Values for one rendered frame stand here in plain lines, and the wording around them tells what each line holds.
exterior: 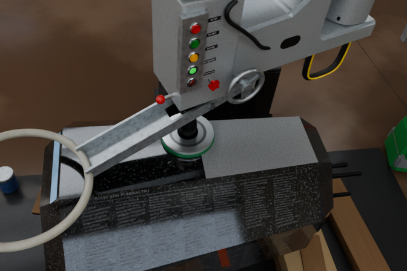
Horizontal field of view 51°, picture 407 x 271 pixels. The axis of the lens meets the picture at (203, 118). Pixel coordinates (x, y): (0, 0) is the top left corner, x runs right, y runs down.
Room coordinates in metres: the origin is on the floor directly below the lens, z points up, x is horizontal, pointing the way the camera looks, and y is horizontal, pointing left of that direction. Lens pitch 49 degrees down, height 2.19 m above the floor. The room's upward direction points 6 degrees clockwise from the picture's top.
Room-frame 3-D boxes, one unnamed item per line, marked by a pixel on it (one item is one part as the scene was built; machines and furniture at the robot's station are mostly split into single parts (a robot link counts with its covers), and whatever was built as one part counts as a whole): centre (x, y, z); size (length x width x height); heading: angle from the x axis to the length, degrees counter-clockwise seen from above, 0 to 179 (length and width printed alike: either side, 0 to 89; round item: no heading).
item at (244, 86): (1.06, -0.11, 1.20); 0.15 x 0.10 x 0.15; 123
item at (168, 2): (1.14, -0.01, 1.32); 0.36 x 0.22 x 0.45; 123
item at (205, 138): (1.09, 0.06, 0.85); 0.21 x 0.21 x 0.01
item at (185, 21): (0.96, 0.05, 1.38); 0.08 x 0.03 x 0.28; 123
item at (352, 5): (1.45, -0.50, 1.35); 0.19 x 0.19 x 0.20
